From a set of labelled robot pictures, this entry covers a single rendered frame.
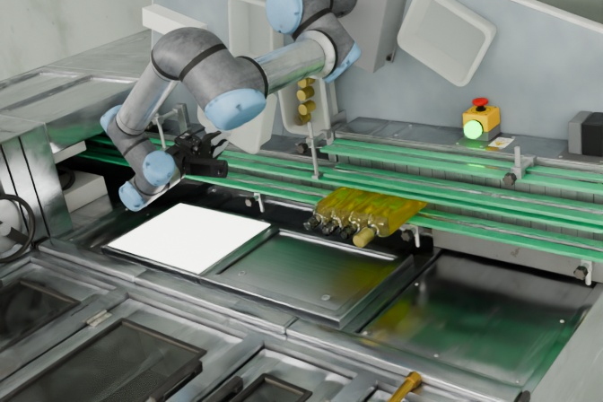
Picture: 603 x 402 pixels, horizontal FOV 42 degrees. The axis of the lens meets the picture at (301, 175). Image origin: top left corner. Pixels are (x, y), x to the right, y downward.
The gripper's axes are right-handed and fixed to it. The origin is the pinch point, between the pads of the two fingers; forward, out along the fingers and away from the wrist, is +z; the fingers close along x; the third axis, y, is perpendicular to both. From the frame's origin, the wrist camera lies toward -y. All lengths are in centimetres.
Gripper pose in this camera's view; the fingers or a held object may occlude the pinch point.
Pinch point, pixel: (230, 134)
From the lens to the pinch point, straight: 213.6
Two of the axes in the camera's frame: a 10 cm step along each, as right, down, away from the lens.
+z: 6.3, -5.2, 5.8
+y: -7.8, -4.2, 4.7
